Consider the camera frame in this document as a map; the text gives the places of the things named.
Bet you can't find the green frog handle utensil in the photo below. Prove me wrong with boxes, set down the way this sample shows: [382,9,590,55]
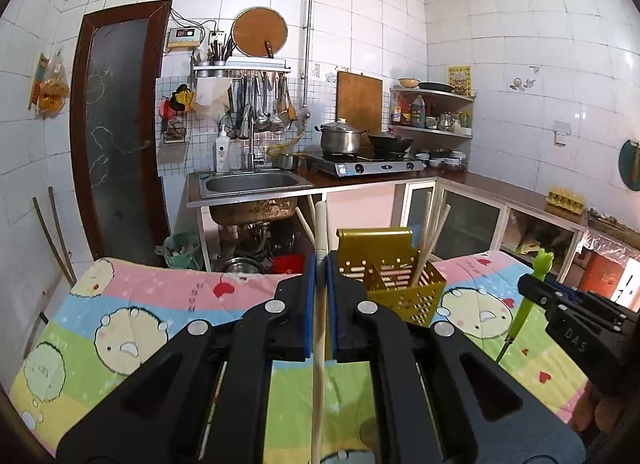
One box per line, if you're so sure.
[496,248,554,363]

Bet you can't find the long wooden chopstick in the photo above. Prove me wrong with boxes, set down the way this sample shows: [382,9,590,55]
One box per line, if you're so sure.
[310,201,329,464]

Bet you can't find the kitchen counter cabinets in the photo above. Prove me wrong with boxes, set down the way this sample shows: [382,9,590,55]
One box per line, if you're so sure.
[186,168,639,310]

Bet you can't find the steel kitchen sink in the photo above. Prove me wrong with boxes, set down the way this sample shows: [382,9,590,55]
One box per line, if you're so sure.
[196,168,312,226]

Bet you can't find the person right hand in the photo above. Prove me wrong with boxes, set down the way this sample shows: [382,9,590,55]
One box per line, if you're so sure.
[568,380,627,434]

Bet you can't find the yellow egg tray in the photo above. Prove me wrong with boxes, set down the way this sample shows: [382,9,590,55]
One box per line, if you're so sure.
[546,187,586,216]

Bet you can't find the colourful cartoon quilt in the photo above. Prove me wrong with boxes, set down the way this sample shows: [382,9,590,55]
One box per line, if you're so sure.
[9,250,586,463]

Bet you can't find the yellow perforated utensil holder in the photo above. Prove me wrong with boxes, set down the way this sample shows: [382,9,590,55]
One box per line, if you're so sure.
[336,228,446,326]

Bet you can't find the metal corner shelf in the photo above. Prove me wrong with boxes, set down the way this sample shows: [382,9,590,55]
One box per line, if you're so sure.
[387,85,475,155]

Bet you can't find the black wok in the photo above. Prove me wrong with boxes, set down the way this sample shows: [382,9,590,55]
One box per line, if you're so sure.
[368,134,413,155]

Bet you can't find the gas stove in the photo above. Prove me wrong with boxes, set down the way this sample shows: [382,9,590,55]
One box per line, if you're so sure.
[307,153,425,178]

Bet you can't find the white soap bottle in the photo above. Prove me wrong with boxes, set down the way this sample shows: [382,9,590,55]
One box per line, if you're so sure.
[214,128,230,174]

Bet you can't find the steel cooking pot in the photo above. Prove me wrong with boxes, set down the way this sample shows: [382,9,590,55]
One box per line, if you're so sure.
[314,118,367,155]

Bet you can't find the rectangular wooden cutting board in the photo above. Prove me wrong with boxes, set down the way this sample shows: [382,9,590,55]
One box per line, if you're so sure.
[336,71,383,134]

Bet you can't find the hanging orange plastic bag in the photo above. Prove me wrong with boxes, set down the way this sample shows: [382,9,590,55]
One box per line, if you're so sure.
[28,50,70,118]

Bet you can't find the dark wooden glass door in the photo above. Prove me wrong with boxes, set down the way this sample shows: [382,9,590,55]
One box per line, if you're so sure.
[70,0,171,266]

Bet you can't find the round wooden cutting board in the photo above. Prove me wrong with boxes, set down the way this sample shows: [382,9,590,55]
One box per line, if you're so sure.
[231,7,288,59]

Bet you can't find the wall power socket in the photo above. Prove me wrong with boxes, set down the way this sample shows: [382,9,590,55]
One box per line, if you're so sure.
[552,120,572,146]

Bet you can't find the yellow wall poster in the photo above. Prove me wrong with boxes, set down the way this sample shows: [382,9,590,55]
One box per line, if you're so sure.
[448,65,472,97]

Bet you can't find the wall utensil rack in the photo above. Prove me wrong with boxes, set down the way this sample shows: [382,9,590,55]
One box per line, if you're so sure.
[192,57,291,139]

